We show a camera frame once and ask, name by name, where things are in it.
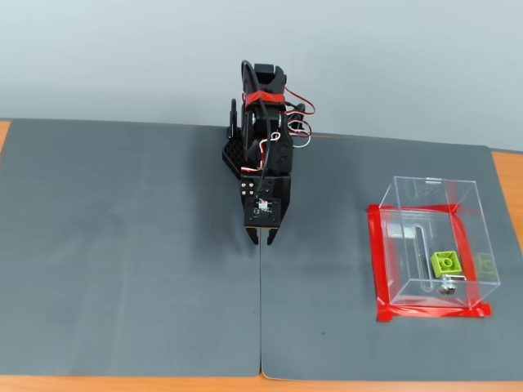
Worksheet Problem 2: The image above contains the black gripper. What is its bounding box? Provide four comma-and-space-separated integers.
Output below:
239, 173, 293, 247

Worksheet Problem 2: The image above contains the green lego block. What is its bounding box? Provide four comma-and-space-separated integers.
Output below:
430, 251, 463, 278

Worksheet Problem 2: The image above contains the red band on arm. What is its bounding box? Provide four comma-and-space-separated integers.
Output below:
244, 91, 286, 109

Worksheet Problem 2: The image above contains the black perforated base block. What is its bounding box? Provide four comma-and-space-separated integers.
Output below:
220, 136, 246, 180

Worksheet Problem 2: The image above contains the silver metal box latch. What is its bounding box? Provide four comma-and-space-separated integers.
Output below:
437, 274, 467, 296

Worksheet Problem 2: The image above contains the transparent acrylic box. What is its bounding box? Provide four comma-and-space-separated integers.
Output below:
378, 175, 502, 310

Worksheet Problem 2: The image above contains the dark gray mat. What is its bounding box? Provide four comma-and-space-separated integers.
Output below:
0, 118, 262, 379
259, 130, 523, 384

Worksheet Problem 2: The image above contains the red tape strip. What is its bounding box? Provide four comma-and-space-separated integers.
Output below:
375, 302, 493, 323
366, 203, 394, 314
451, 210, 480, 305
367, 203, 465, 216

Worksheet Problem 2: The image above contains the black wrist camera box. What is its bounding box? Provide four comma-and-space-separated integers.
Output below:
244, 197, 284, 229

